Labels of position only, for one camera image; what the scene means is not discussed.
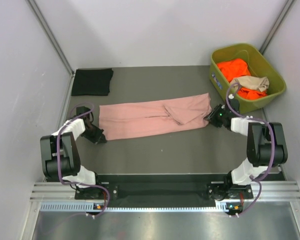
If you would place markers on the aluminium corner post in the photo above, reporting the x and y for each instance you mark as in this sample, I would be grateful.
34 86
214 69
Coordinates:
49 33
284 12

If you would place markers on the beige t shirt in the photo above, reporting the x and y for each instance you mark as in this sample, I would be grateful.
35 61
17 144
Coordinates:
259 84

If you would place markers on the olive green plastic bin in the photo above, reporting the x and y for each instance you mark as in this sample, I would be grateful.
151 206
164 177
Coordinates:
257 65

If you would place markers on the pink t shirt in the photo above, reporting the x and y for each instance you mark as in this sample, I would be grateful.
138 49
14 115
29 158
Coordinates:
144 119

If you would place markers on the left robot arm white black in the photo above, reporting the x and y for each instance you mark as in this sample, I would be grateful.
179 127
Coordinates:
60 156

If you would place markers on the orange t shirt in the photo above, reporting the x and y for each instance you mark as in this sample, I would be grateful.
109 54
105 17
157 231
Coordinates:
238 68

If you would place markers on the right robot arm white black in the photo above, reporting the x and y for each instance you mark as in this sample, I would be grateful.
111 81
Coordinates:
266 145

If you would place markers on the left aluminium corner post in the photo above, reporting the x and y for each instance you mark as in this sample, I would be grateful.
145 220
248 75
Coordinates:
49 33

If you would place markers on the grey slotted cable duct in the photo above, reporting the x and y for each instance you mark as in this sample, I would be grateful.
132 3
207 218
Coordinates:
97 207

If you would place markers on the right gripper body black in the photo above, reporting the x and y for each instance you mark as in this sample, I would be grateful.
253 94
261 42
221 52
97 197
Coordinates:
216 117

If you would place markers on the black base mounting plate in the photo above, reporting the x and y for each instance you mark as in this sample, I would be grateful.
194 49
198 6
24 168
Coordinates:
169 190

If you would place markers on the folded black t shirt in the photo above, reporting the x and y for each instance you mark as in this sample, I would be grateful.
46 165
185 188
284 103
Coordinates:
92 82

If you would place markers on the right aluminium corner post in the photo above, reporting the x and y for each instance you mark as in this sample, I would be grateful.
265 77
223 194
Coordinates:
284 12

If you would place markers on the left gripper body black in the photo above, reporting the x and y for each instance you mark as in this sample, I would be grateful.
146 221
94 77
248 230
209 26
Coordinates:
94 134

